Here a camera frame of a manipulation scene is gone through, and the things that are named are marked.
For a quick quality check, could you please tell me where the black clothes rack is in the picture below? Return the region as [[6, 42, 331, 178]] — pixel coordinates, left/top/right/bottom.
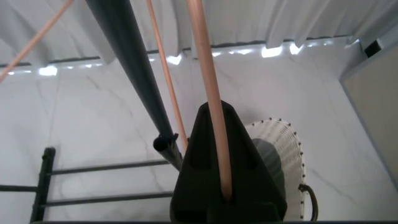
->
[[0, 0, 185, 223]]

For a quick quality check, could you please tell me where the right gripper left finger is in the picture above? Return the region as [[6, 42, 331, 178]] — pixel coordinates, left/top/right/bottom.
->
[[169, 100, 225, 222]]

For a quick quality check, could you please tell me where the white laundry basket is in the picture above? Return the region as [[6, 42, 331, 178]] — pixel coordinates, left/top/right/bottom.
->
[[244, 117, 318, 222]]

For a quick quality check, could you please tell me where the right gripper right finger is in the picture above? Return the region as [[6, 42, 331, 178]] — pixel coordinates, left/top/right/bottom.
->
[[221, 100, 289, 222]]

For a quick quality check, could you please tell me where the pink clothes hanger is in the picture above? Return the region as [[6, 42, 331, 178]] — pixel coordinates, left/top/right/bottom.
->
[[145, 0, 233, 202], [0, 0, 75, 83]]

